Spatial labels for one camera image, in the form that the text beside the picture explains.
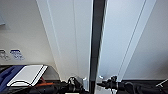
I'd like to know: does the white wardrobe door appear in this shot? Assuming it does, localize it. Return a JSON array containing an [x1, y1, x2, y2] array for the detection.
[[96, 0, 157, 84], [35, 0, 94, 92]]

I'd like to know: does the white flat board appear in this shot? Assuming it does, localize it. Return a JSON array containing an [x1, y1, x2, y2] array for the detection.
[[7, 64, 49, 87]]

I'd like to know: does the orange folding stand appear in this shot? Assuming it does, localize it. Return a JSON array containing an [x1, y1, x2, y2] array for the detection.
[[33, 82, 56, 88]]

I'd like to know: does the white wardrobe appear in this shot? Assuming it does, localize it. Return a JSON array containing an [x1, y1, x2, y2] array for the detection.
[[35, 0, 158, 94]]

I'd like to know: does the white wall socket plate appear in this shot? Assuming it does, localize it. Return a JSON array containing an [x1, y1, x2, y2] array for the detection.
[[0, 49, 8, 61]]

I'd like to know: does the wall socket with blue label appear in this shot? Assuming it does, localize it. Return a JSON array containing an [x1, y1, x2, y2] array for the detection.
[[9, 49, 24, 62]]

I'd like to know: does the white door handle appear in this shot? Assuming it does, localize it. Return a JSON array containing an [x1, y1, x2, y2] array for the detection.
[[82, 75, 90, 82], [98, 75, 105, 81]]

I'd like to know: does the grey whiteboard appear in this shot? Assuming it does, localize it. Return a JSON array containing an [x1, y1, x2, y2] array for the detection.
[[0, 11, 6, 30]]

